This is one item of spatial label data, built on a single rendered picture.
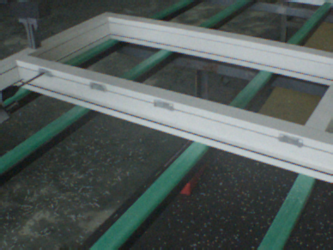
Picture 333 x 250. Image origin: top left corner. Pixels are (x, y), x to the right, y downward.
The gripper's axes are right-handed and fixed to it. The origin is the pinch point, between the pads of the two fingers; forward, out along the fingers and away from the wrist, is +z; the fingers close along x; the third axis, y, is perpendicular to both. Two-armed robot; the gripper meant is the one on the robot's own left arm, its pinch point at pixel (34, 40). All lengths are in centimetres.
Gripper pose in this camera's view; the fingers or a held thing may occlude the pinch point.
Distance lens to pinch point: 138.8
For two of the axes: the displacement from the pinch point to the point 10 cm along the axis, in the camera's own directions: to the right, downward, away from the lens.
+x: -8.4, -2.5, 4.8
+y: 5.3, -4.4, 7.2
